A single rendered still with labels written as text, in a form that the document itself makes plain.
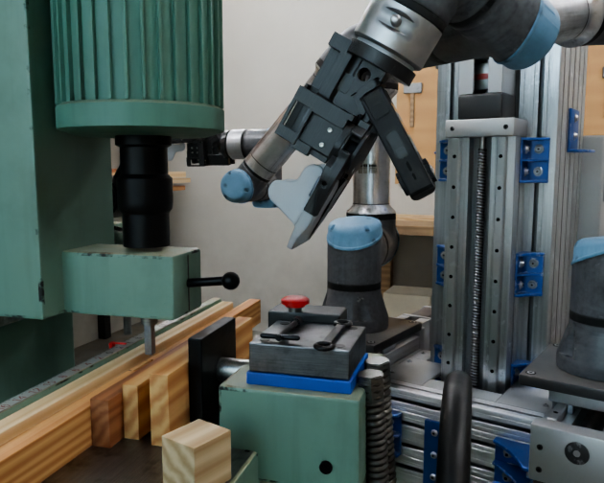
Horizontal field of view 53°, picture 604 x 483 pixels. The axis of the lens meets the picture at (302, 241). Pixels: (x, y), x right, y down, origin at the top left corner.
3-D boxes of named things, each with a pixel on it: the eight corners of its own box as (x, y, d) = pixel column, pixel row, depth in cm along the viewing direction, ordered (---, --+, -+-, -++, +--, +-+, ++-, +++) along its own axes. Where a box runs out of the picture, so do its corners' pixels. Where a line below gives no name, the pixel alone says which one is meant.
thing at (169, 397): (170, 448, 57) (168, 375, 56) (151, 445, 57) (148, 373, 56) (253, 371, 78) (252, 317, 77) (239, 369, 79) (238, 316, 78)
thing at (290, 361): (351, 395, 54) (351, 334, 53) (236, 382, 57) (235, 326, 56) (374, 352, 66) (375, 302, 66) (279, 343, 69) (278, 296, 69)
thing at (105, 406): (109, 448, 57) (107, 401, 56) (91, 446, 57) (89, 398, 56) (203, 376, 76) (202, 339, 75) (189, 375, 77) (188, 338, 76)
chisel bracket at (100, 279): (174, 335, 64) (173, 256, 63) (61, 326, 68) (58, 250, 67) (204, 318, 71) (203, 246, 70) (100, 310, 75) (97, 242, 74)
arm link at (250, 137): (281, 162, 144) (281, 126, 143) (240, 162, 148) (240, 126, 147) (293, 162, 151) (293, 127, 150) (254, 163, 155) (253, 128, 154)
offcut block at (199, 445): (199, 465, 53) (198, 418, 53) (231, 478, 51) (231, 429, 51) (162, 486, 50) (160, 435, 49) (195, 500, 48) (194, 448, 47)
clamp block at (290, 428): (358, 499, 53) (359, 402, 52) (217, 478, 57) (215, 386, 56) (383, 429, 68) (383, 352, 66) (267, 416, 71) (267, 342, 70)
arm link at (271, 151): (390, 36, 117) (240, 218, 133) (402, 47, 127) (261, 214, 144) (348, -1, 119) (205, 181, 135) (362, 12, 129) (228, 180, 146)
